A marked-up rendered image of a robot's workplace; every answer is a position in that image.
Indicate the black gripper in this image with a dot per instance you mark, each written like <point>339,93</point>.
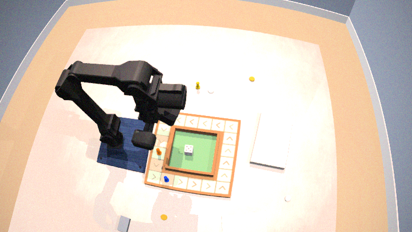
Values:
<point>145,139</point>

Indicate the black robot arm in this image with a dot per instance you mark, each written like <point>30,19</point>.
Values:
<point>132,78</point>

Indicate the white die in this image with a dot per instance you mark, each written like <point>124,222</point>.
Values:
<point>188,150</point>

